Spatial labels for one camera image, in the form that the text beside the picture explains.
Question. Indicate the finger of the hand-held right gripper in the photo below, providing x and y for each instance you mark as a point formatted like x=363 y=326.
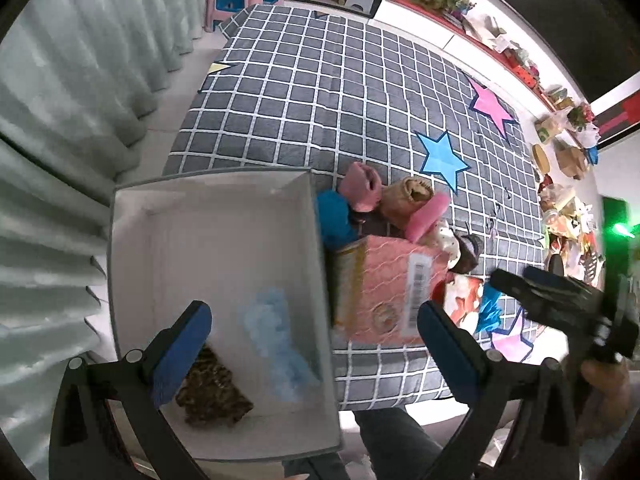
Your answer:
x=530 y=292
x=560 y=280

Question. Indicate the light pink sock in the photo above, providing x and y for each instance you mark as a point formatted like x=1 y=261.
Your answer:
x=427 y=215

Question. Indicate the person's right hand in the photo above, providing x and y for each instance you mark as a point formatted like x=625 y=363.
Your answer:
x=605 y=395

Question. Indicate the leopard print scrunchie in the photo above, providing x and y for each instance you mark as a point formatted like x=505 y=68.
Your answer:
x=215 y=395

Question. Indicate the round wooden lid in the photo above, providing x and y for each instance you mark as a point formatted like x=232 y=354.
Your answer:
x=541 y=160

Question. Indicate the dark wall panel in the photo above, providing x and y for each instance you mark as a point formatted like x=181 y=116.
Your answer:
x=575 y=20

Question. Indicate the red and white cloth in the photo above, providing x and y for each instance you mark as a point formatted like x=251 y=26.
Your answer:
x=462 y=300

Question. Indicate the tan rolled sock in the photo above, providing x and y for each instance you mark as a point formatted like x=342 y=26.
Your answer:
x=405 y=200

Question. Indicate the blue plastic bag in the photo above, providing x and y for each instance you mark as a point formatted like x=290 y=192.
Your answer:
x=591 y=155

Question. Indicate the pile of floor clutter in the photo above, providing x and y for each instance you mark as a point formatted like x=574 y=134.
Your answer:
x=570 y=225

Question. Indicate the grey grid star blanket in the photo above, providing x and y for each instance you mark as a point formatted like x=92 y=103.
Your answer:
x=325 y=85

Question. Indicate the blue sock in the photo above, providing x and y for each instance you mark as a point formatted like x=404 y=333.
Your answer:
x=335 y=215

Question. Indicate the teal blue cloth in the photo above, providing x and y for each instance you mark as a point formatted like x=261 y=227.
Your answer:
x=490 y=310

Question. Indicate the brown cardboard box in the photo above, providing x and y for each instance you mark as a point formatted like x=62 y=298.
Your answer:
x=571 y=161

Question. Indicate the pink carton box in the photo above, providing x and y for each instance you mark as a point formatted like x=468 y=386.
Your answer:
x=385 y=280

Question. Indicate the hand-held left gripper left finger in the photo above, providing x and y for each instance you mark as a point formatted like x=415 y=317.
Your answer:
x=182 y=355

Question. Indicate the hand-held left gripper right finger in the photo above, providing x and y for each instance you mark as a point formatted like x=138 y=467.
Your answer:
x=445 y=345

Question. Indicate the white polka dot scrunchie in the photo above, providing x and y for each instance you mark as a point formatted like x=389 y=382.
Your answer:
x=447 y=245

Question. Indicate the pink rolled sock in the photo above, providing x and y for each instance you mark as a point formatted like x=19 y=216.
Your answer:
x=360 y=185

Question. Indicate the white cardboard box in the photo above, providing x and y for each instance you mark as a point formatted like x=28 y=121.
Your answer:
x=225 y=240

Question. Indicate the dark scrunchie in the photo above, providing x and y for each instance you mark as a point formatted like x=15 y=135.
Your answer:
x=470 y=255

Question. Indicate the light blue scrunchie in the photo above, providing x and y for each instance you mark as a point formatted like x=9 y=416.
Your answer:
x=275 y=340

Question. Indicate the pale green curtain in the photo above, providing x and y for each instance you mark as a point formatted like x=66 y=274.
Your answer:
x=75 y=85

